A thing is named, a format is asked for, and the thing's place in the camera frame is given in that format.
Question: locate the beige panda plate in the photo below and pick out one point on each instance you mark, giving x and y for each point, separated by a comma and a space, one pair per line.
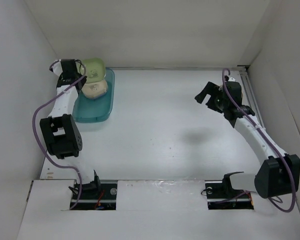
95, 90

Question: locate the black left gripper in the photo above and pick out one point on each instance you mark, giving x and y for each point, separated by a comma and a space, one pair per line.
83, 81

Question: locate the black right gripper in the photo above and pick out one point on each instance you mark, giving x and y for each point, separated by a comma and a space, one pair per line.
211, 89

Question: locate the green panda plate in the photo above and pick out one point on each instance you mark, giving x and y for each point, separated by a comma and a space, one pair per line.
95, 70

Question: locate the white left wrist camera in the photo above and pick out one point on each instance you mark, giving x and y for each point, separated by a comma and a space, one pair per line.
56, 67

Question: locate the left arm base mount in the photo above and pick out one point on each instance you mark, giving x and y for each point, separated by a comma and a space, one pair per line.
98, 195

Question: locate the teal transparent plastic bin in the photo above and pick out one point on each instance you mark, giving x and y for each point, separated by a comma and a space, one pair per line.
97, 110

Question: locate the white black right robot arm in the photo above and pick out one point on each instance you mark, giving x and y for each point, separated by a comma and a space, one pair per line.
279, 173

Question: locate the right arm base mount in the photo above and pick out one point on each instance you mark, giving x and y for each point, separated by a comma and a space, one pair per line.
220, 197

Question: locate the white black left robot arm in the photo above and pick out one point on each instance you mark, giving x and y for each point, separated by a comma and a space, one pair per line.
60, 133

